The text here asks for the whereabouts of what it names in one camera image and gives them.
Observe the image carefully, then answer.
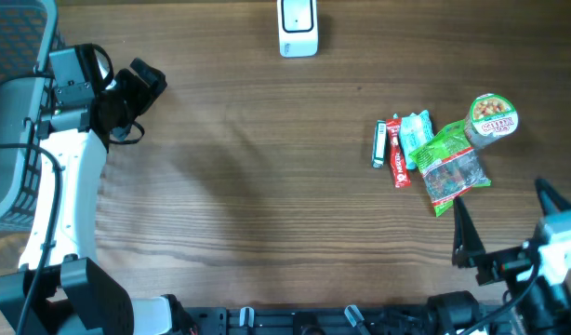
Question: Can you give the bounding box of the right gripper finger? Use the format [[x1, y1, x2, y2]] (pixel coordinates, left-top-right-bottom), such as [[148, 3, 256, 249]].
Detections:
[[452, 197, 486, 268], [535, 178, 571, 216]]

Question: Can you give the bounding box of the green snack bag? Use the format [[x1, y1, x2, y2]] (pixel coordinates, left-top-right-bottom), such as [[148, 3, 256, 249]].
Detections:
[[410, 120, 491, 217]]

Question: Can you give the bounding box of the red snack packet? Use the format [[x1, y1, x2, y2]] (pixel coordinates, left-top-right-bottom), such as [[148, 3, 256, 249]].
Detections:
[[386, 114, 411, 188]]

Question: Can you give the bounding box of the instant noodle cup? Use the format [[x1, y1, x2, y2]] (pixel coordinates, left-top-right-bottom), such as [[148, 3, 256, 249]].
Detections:
[[464, 93, 519, 149]]

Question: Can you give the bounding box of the dark green small box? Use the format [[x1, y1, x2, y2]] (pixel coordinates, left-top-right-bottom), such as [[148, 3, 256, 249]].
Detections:
[[371, 120, 387, 168]]

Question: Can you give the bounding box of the pale green wipes packet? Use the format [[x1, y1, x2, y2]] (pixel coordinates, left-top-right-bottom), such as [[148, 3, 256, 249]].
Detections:
[[398, 110, 434, 170]]

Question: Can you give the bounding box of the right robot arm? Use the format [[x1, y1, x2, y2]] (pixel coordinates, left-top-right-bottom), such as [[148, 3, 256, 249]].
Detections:
[[427, 179, 571, 334]]

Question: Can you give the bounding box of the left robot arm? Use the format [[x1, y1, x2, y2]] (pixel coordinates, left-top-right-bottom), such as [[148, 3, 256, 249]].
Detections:
[[0, 44, 199, 334]]

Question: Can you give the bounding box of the white barcode scanner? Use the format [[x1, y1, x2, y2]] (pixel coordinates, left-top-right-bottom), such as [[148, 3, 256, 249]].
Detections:
[[276, 0, 319, 58]]

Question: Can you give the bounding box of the grey plastic mesh basket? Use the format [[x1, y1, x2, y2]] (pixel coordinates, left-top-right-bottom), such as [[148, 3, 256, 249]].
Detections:
[[0, 0, 65, 231]]

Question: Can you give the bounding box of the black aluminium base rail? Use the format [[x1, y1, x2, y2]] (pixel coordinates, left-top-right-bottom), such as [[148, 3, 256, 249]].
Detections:
[[173, 304, 514, 335]]

